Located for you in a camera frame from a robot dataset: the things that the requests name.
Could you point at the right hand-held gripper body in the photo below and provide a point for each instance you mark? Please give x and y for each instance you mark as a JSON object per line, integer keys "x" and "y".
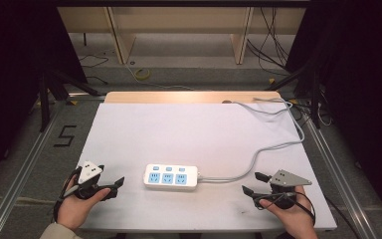
{"x": 286, "y": 179}

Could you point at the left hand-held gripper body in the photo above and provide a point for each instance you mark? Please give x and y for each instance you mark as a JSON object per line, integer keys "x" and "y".
{"x": 89, "y": 172}

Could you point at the person's right hand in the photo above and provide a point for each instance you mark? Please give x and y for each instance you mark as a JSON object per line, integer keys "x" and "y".
{"x": 293, "y": 217}

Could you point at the person's left hand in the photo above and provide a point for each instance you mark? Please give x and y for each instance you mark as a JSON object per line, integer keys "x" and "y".
{"x": 76, "y": 209}

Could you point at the white and blue power strip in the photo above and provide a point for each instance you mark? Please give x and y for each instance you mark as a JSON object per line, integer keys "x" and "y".
{"x": 170, "y": 177}

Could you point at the white table cover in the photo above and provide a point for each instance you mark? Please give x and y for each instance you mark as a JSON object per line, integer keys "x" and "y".
{"x": 195, "y": 139}

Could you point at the black metal stand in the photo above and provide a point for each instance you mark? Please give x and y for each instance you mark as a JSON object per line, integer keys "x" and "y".
{"x": 51, "y": 89}
{"x": 311, "y": 86}

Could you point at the yellow tape roll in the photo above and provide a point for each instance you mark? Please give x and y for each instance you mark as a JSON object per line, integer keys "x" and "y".
{"x": 143, "y": 73}

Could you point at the dark curtain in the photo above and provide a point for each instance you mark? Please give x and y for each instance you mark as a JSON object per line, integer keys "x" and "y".
{"x": 361, "y": 83}
{"x": 10, "y": 83}

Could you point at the beige wooden shelf unit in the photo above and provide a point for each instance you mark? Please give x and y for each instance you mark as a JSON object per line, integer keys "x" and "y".
{"x": 179, "y": 23}

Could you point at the aluminium floor rail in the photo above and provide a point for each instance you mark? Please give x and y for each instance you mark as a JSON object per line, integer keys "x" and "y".
{"x": 341, "y": 179}
{"x": 16, "y": 179}

